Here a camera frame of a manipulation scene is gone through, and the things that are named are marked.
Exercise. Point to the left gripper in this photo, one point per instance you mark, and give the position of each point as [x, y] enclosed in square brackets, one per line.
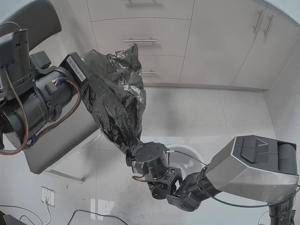
[42, 106]

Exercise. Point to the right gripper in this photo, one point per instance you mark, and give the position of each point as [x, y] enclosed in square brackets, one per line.
[131, 164]

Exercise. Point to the black plastic bag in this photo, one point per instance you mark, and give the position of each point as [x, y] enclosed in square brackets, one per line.
[117, 97]

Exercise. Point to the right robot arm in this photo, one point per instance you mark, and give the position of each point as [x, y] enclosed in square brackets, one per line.
[246, 163]

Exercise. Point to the white trash bin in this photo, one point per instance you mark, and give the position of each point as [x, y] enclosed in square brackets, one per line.
[185, 153]

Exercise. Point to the grey chair with white legs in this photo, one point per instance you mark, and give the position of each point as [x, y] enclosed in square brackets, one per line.
[68, 135]

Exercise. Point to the beige cabinet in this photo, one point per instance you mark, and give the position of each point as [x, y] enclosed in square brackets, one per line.
[222, 43]

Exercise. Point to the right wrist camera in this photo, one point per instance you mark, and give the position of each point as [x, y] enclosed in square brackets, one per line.
[141, 167]

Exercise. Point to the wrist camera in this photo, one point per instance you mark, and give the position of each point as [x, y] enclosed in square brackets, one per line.
[141, 167]
[41, 59]

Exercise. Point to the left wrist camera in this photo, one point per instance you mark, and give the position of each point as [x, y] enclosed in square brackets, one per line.
[41, 59]

